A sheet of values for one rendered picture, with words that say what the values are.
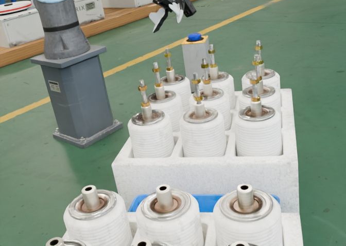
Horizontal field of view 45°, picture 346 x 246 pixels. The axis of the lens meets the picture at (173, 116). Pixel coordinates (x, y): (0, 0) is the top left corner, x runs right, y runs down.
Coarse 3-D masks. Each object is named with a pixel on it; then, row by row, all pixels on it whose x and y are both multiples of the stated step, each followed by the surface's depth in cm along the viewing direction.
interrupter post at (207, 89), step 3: (204, 84) 98; (207, 84) 98; (210, 84) 98; (204, 87) 98; (207, 87) 98; (210, 87) 98; (204, 90) 98; (207, 90) 98; (210, 90) 98; (204, 93) 99; (207, 93) 98; (210, 93) 99; (207, 96) 99
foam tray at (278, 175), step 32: (288, 96) 110; (288, 128) 94; (128, 160) 91; (160, 160) 89; (192, 160) 87; (224, 160) 85; (256, 160) 83; (288, 160) 82; (128, 192) 93; (192, 192) 89; (224, 192) 87; (288, 192) 84
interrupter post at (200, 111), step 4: (196, 104) 88; (200, 104) 87; (196, 108) 88; (200, 108) 88; (204, 108) 88; (196, 112) 88; (200, 112) 88; (204, 112) 88; (196, 116) 89; (200, 116) 88; (204, 116) 89
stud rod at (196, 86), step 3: (195, 75) 85; (195, 78) 85; (195, 84) 86; (198, 84) 86; (195, 87) 86; (198, 87) 86; (195, 90) 87; (198, 90) 87; (195, 93) 87; (198, 93) 87; (198, 96) 87; (198, 102) 88
